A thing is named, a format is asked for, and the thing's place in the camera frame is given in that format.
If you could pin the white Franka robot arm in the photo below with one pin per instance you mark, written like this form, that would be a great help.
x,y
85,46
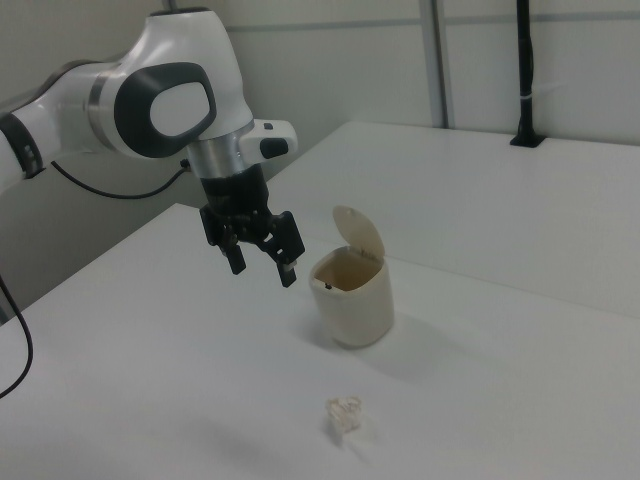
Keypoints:
x,y
165,60

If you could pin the grey partition post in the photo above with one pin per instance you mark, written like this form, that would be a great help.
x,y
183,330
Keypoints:
x,y
442,60

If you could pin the black pole with clamp base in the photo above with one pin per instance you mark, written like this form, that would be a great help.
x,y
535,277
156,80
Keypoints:
x,y
525,75

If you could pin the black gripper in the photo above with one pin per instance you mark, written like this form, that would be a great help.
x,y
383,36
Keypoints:
x,y
235,195

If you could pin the small cream bin with lid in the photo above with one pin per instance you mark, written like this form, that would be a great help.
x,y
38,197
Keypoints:
x,y
357,310

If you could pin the clear plastic trash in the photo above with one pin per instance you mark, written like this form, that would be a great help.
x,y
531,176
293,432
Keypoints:
x,y
344,414

